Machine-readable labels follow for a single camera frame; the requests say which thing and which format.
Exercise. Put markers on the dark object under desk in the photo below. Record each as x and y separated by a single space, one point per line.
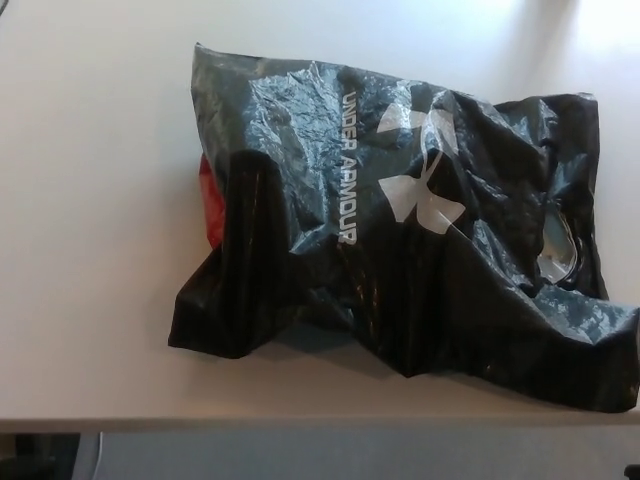
45 457

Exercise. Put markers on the black Under Armour plastic bag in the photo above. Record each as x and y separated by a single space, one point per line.
310 210

